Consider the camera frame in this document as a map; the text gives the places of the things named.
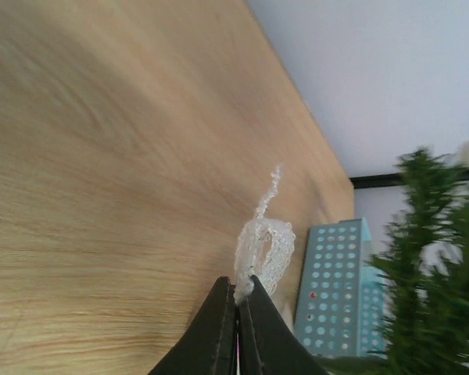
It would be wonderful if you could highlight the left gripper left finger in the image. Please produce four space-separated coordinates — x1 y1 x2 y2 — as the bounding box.
149 277 237 375

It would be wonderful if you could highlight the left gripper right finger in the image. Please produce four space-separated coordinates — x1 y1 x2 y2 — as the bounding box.
238 276 328 375

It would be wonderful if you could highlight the white mesh ribbon bow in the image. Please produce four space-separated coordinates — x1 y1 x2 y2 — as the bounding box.
234 164 296 304

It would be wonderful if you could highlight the small green christmas tree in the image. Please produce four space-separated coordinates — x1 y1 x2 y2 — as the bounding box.
316 148 469 374

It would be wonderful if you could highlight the light blue plastic basket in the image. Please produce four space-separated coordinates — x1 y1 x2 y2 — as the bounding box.
294 219 385 358

